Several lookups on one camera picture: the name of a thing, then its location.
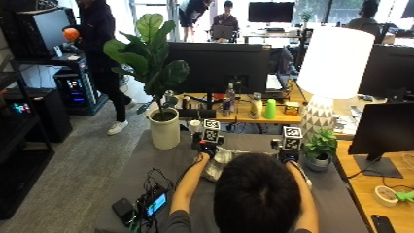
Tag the white tape roll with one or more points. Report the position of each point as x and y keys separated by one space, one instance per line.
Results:
x=385 y=195

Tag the person's left hand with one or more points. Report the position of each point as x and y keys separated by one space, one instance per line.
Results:
x=208 y=147

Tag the black monitor on cart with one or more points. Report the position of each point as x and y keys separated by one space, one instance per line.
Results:
x=43 y=30

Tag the large black monitor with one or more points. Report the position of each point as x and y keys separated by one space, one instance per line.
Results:
x=218 y=68

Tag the green plastic cup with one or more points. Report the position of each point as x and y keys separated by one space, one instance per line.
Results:
x=271 y=109

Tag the white patterned lamp base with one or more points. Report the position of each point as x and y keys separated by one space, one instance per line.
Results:
x=319 y=115

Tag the clear water bottle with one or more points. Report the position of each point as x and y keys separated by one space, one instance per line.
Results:
x=231 y=93

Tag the clear plastic bag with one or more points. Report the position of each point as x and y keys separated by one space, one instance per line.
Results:
x=220 y=161

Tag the wooden side desk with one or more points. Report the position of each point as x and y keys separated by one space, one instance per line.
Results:
x=380 y=194

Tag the device with lit blue screen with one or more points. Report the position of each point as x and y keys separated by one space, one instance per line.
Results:
x=155 y=204

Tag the yellow small box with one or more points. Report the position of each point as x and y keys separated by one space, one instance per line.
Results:
x=292 y=108

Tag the grey small plant pot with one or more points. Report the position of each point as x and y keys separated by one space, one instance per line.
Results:
x=319 y=162

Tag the black background monitor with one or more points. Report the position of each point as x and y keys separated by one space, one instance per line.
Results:
x=271 y=11

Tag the white lamp shade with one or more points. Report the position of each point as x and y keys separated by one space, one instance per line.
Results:
x=336 y=63

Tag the person's right hand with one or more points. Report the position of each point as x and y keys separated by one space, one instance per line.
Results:
x=288 y=152

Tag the green toy figure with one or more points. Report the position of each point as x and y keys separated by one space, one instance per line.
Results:
x=407 y=196

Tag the small green potted plant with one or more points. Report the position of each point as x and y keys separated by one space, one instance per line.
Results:
x=322 y=142

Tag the white marker cube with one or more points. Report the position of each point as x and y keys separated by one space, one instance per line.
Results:
x=292 y=138
x=211 y=130

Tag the cream cylindrical plant pot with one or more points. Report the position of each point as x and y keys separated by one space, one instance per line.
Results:
x=164 y=131

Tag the open laptop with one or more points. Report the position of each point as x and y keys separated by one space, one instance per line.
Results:
x=276 y=84

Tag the large green leafy plant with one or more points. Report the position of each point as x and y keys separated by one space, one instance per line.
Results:
x=151 y=58

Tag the orange ball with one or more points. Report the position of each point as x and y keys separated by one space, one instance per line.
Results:
x=71 y=34

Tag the black shelf rack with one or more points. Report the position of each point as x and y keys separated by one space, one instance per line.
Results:
x=18 y=155

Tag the the person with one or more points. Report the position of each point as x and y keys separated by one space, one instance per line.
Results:
x=255 y=197

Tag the black computer tower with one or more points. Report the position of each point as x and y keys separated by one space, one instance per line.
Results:
x=78 y=90

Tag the black monitor with stand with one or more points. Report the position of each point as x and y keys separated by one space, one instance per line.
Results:
x=387 y=129

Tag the black smartphone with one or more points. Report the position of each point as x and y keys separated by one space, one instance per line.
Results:
x=123 y=210
x=383 y=224

